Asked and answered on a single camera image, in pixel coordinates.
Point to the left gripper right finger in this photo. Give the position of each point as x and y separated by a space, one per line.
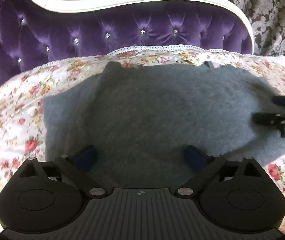
205 168

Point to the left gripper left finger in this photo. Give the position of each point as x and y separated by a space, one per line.
76 169

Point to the grey argyle sweater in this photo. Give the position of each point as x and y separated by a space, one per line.
140 119

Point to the floral bed cover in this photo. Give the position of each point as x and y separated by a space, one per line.
22 129

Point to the purple tufted headboard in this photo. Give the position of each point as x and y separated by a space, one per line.
35 32

